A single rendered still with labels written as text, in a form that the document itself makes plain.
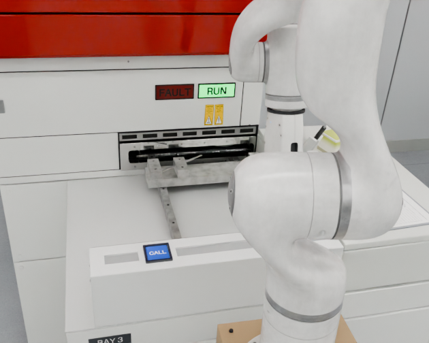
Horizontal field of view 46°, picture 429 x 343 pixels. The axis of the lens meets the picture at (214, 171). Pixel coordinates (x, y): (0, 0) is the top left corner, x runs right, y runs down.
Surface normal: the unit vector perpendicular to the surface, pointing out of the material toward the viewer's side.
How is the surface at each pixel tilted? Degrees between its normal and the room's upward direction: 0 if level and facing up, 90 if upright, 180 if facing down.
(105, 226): 0
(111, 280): 90
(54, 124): 90
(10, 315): 0
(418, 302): 90
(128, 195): 0
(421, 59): 90
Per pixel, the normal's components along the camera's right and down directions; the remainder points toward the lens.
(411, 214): 0.05, -0.87
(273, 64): -0.03, 0.26
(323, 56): -0.51, 0.37
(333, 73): -0.32, 0.43
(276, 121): -0.94, 0.03
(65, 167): 0.24, 0.49
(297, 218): 0.02, 0.50
